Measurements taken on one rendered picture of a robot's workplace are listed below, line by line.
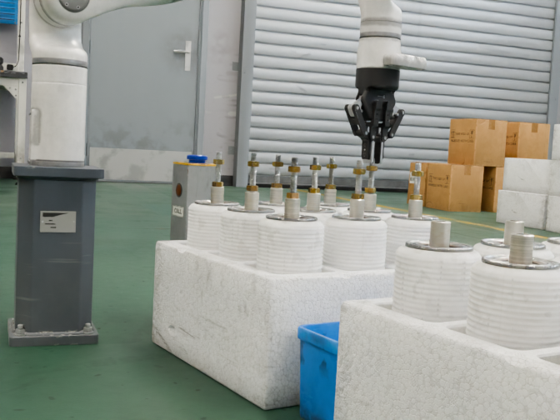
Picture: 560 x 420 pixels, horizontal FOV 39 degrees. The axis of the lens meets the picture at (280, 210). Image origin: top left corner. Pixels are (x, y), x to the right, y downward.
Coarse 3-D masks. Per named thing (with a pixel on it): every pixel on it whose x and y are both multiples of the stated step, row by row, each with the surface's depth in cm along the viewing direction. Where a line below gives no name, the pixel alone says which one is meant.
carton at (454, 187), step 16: (432, 176) 518; (448, 176) 500; (464, 176) 500; (480, 176) 504; (432, 192) 518; (448, 192) 499; (464, 192) 501; (480, 192) 505; (448, 208) 499; (464, 208) 502; (480, 208) 506
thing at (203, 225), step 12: (192, 204) 132; (192, 216) 130; (204, 216) 129; (216, 216) 129; (192, 228) 131; (204, 228) 129; (216, 228) 129; (192, 240) 130; (204, 240) 129; (216, 240) 129
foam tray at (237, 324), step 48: (192, 288) 123; (240, 288) 110; (288, 288) 105; (336, 288) 109; (384, 288) 114; (192, 336) 123; (240, 336) 110; (288, 336) 106; (240, 384) 110; (288, 384) 106
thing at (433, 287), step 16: (400, 256) 86; (416, 256) 84; (432, 256) 84; (448, 256) 83; (464, 256) 84; (480, 256) 86; (400, 272) 86; (416, 272) 84; (432, 272) 84; (448, 272) 83; (464, 272) 84; (400, 288) 86; (416, 288) 85; (432, 288) 84; (448, 288) 83; (464, 288) 84; (400, 304) 86; (416, 304) 85; (432, 304) 84; (448, 304) 84; (464, 304) 84; (432, 320) 84; (448, 320) 84
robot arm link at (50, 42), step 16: (32, 0) 133; (32, 16) 134; (32, 32) 134; (48, 32) 135; (64, 32) 136; (80, 32) 139; (32, 48) 132; (48, 48) 130; (64, 48) 131; (80, 48) 135; (64, 64) 131; (80, 64) 133
